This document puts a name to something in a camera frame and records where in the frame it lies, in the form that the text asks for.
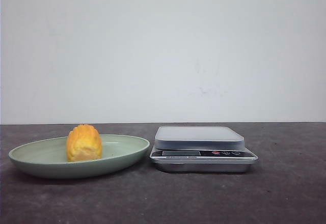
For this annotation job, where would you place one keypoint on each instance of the yellow corn cob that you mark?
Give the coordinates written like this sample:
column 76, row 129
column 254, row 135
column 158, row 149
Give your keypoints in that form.
column 83, row 143

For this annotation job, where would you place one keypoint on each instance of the silver digital kitchen scale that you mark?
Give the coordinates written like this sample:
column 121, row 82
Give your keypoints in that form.
column 201, row 149

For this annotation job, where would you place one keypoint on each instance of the green round plate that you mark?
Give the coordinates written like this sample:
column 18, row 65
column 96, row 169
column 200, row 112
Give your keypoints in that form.
column 47, row 158

